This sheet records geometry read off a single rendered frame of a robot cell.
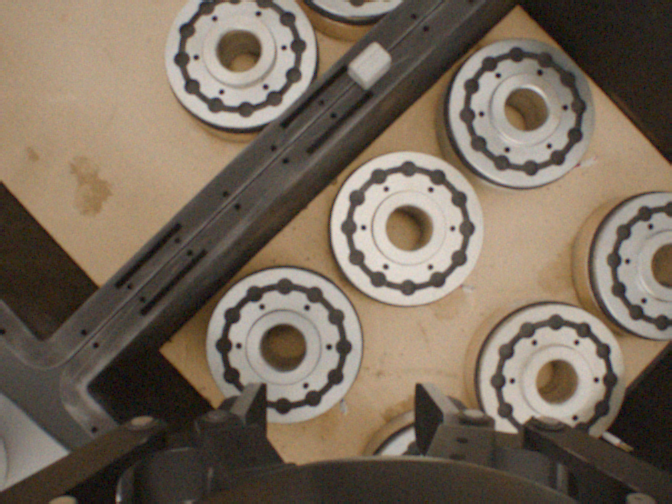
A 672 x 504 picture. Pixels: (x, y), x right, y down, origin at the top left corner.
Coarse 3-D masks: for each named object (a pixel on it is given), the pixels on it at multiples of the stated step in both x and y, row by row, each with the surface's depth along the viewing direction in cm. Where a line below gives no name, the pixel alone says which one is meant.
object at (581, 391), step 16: (544, 352) 29; (560, 352) 29; (576, 352) 29; (528, 368) 29; (576, 368) 29; (528, 384) 29; (576, 384) 30; (592, 384) 29; (528, 400) 29; (544, 400) 29; (560, 400) 30; (576, 400) 29; (560, 416) 29
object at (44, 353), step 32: (416, 0) 23; (384, 32) 23; (320, 96) 23; (288, 128) 23; (256, 160) 23; (224, 192) 23; (192, 224) 23; (160, 256) 23; (128, 288) 23; (0, 320) 22; (96, 320) 23; (32, 352) 22; (64, 352) 22
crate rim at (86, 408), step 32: (448, 0) 23; (480, 0) 23; (416, 32) 23; (448, 32) 23; (416, 64) 23; (352, 96) 23; (384, 96) 23; (320, 128) 23; (352, 128) 23; (288, 160) 24; (256, 192) 23; (224, 224) 23; (192, 256) 23; (160, 288) 23; (128, 320) 23; (96, 352) 23; (64, 384) 22; (96, 416) 22
